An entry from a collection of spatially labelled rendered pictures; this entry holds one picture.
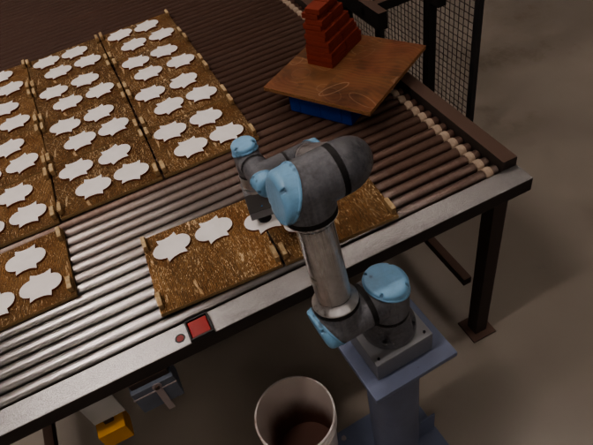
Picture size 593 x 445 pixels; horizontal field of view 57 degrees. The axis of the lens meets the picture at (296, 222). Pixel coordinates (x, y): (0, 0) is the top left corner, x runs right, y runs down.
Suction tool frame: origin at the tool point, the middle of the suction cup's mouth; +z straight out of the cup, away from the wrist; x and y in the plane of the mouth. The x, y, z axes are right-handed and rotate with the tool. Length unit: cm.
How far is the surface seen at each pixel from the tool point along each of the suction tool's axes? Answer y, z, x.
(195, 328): 30.4, 12.4, 22.0
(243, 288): 13.2, 13.6, 12.2
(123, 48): 39, 10, -168
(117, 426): 64, 35, 31
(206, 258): 22.1, 11.6, -3.4
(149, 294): 43.1, 13.8, 1.8
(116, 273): 53, 14, -12
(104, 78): 51, 11, -144
